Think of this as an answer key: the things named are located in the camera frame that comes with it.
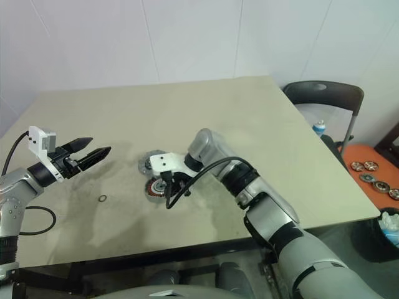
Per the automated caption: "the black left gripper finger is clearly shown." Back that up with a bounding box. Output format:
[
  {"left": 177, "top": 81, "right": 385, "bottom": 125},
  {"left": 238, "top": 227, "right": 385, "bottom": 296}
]
[
  {"left": 60, "top": 136, "right": 94, "bottom": 154},
  {"left": 76, "top": 146, "right": 112, "bottom": 172}
]

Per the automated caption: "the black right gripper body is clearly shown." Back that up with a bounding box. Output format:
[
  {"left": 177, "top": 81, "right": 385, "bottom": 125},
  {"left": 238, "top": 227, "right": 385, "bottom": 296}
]
[{"left": 170, "top": 171, "right": 193, "bottom": 198}]

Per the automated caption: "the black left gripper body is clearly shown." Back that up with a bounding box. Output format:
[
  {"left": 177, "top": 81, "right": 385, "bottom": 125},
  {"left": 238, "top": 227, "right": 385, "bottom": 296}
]
[{"left": 49, "top": 148, "right": 84, "bottom": 180}]

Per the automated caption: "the motor housing with copper windings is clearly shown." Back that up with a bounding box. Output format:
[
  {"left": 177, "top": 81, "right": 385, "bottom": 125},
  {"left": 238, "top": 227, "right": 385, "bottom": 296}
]
[{"left": 143, "top": 177, "right": 171, "bottom": 204}]

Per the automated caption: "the grey spoked rotor disc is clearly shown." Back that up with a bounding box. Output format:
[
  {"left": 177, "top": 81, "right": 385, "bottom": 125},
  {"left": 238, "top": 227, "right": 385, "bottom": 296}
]
[{"left": 137, "top": 150, "right": 166, "bottom": 177}]

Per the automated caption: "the dark grey rounded shape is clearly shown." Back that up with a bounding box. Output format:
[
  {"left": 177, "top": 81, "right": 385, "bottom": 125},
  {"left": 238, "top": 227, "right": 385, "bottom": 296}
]
[{"left": 218, "top": 261, "right": 251, "bottom": 294}]

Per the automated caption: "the metal table leg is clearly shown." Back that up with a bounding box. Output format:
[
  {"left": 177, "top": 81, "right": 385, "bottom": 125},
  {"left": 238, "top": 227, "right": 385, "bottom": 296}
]
[{"left": 258, "top": 249, "right": 279, "bottom": 299}]

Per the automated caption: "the blue and white bottle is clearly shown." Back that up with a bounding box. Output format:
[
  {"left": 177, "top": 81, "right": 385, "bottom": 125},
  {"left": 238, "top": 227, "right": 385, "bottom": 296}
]
[{"left": 312, "top": 120, "right": 327, "bottom": 138}]

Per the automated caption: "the black folding chair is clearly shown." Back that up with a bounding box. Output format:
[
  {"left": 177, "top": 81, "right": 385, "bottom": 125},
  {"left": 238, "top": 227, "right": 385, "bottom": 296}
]
[{"left": 282, "top": 80, "right": 365, "bottom": 159}]

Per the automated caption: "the orange stool with discs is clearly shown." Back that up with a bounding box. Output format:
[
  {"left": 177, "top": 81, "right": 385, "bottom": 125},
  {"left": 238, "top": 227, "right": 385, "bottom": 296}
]
[{"left": 338, "top": 143, "right": 399, "bottom": 210}]

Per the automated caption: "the black waste bin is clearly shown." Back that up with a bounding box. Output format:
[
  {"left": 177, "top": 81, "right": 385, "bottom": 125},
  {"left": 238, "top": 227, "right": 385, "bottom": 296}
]
[{"left": 350, "top": 207, "right": 399, "bottom": 264}]

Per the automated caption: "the white crumpled waste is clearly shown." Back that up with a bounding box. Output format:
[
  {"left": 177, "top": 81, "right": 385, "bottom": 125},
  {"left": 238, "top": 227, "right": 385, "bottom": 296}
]
[{"left": 378, "top": 211, "right": 399, "bottom": 233}]

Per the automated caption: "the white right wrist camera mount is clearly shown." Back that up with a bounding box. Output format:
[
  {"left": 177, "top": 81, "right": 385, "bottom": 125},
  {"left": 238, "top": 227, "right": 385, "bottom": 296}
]
[{"left": 149, "top": 152, "right": 203, "bottom": 182}]

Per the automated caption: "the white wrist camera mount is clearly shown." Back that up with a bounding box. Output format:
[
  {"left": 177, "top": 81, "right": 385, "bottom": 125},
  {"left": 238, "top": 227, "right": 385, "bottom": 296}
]
[
  {"left": 149, "top": 152, "right": 203, "bottom": 182},
  {"left": 27, "top": 126, "right": 66, "bottom": 184}
]

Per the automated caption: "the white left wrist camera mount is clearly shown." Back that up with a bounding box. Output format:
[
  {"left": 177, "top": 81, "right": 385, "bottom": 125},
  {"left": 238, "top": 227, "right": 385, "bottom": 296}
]
[{"left": 27, "top": 126, "right": 66, "bottom": 184}]

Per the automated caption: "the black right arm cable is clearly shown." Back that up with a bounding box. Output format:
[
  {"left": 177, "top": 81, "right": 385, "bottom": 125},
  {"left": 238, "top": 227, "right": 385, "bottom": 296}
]
[{"left": 161, "top": 155, "right": 250, "bottom": 211}]

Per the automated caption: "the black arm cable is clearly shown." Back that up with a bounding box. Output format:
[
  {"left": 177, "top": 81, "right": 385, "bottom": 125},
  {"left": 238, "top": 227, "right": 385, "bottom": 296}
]
[
  {"left": 0, "top": 131, "right": 58, "bottom": 236},
  {"left": 161, "top": 155, "right": 250, "bottom": 211}
]

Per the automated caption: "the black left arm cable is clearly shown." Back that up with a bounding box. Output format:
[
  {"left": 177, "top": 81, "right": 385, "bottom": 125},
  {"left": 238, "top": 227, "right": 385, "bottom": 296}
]
[{"left": 0, "top": 131, "right": 58, "bottom": 236}]

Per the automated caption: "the black table frame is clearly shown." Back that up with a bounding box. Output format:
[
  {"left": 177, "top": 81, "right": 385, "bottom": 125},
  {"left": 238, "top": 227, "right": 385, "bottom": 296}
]
[{"left": 18, "top": 239, "right": 272, "bottom": 283}]

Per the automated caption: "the dark wooden frame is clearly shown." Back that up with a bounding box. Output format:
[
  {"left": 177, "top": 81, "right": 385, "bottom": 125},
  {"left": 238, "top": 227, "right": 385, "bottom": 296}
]
[{"left": 373, "top": 123, "right": 399, "bottom": 154}]

